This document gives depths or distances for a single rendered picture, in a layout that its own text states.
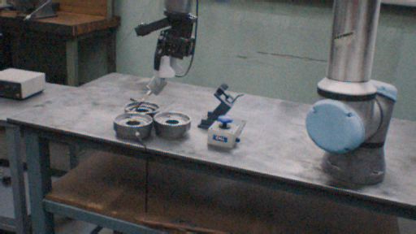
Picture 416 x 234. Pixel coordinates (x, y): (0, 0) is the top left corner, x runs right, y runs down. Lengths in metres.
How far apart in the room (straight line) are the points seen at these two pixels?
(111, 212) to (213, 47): 1.73
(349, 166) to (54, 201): 0.87
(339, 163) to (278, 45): 1.73
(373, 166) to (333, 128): 0.22
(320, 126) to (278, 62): 1.85
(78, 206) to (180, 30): 0.61
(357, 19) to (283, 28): 1.84
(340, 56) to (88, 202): 0.85
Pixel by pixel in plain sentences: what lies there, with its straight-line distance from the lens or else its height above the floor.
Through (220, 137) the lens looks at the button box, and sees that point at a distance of 1.08.
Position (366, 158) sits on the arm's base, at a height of 0.86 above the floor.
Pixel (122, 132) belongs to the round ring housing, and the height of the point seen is 0.82.
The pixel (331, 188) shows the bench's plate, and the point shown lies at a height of 0.80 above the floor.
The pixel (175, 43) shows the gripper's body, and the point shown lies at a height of 1.05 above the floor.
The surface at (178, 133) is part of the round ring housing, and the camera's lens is 1.12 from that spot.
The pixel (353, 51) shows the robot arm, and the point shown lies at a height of 1.12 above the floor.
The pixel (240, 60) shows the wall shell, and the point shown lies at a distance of 2.74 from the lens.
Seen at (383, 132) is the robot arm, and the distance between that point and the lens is 1.02.
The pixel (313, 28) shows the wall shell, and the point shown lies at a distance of 2.64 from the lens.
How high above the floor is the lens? 1.25
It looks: 20 degrees down
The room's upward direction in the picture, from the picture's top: 5 degrees clockwise
